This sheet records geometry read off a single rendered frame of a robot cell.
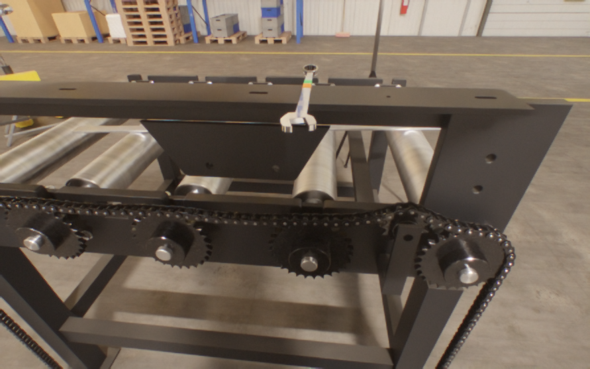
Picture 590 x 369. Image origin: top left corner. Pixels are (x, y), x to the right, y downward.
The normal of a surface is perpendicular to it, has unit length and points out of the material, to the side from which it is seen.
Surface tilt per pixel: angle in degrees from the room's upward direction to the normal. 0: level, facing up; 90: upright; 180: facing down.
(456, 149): 90
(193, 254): 90
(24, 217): 90
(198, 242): 90
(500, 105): 0
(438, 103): 0
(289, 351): 0
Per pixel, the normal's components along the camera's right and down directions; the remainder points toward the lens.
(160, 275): -0.01, -0.82
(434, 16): -0.11, 0.57
